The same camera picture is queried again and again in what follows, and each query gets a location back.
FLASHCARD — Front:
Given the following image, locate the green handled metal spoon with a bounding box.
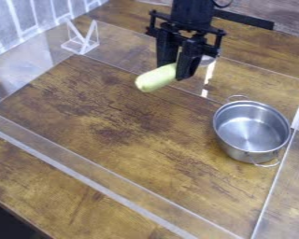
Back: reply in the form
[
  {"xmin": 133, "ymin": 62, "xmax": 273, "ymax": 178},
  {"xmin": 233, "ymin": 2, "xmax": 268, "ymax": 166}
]
[{"xmin": 134, "ymin": 54, "xmax": 217, "ymax": 93}]

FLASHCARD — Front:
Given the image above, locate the stainless steel pot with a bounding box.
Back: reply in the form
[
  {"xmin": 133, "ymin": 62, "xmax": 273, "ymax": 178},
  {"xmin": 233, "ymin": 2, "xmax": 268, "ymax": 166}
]
[{"xmin": 213, "ymin": 95, "xmax": 292, "ymax": 168}]

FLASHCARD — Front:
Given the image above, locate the clear acrylic triangle bracket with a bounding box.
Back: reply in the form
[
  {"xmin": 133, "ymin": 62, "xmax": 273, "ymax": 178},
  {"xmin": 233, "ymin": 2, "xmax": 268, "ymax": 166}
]
[{"xmin": 62, "ymin": 21, "xmax": 100, "ymax": 55}]

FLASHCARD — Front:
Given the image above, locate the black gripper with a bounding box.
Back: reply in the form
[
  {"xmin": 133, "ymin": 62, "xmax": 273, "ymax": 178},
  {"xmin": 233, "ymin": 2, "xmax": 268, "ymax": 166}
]
[{"xmin": 146, "ymin": 10, "xmax": 228, "ymax": 80}]

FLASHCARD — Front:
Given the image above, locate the black bar on table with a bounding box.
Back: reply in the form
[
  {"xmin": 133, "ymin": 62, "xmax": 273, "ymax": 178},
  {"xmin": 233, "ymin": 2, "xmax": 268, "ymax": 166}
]
[{"xmin": 215, "ymin": 9, "xmax": 274, "ymax": 30}]

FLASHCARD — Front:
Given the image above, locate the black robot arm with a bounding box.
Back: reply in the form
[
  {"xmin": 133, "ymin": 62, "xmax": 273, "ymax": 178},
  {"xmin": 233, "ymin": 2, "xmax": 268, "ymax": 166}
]
[{"xmin": 146, "ymin": 0, "xmax": 230, "ymax": 80}]

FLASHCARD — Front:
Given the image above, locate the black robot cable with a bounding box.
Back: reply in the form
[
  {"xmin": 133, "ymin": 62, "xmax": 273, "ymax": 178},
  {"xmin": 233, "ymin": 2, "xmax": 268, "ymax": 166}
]
[{"xmin": 211, "ymin": 0, "xmax": 234, "ymax": 8}]

